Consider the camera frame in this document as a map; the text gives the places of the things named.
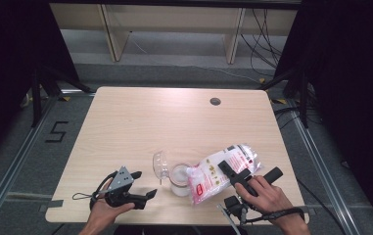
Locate black floor cable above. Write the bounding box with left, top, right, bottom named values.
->
left=296, top=179, right=349, bottom=235

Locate black metal stand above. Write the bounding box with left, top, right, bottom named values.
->
left=258, top=70, right=310, bottom=129
left=30, top=67, right=95, bottom=128

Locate person's left hand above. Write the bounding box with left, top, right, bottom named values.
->
left=89, top=178, right=136, bottom=225

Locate beige wooden shelf unit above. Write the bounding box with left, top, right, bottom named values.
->
left=49, top=3, right=298, bottom=65

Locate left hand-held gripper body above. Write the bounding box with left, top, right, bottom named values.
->
left=104, top=165, right=148, bottom=211

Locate red and white sugar bag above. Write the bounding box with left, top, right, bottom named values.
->
left=186, top=143, right=262, bottom=206

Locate aluminium floor rail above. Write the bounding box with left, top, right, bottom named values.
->
left=0, top=96, right=60, bottom=226
left=290, top=109, right=359, bottom=235

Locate bundle of black cables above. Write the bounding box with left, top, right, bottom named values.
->
left=241, top=9, right=285, bottom=78

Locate person's right hand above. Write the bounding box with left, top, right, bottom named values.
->
left=234, top=175, right=294, bottom=223

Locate thin grey cord loop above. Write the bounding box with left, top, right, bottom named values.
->
left=71, top=192, right=96, bottom=201

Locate black curtain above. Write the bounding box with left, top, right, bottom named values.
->
left=0, top=0, right=80, bottom=167
left=273, top=0, right=373, bottom=229

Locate clear glass jar with lid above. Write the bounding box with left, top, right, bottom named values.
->
left=152, top=150, right=194, bottom=198

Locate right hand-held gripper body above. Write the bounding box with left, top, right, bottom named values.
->
left=216, top=166, right=284, bottom=235

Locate black wrist strap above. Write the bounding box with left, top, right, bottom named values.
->
left=88, top=170, right=119, bottom=213
left=244, top=207, right=305, bottom=225

